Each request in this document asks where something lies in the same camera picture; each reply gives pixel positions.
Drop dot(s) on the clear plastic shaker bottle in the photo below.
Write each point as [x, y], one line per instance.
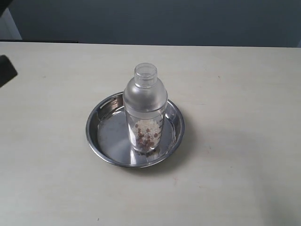
[144, 97]

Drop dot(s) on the round stainless steel tray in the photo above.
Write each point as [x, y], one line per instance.
[107, 134]

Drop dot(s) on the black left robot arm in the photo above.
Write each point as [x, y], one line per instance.
[7, 70]

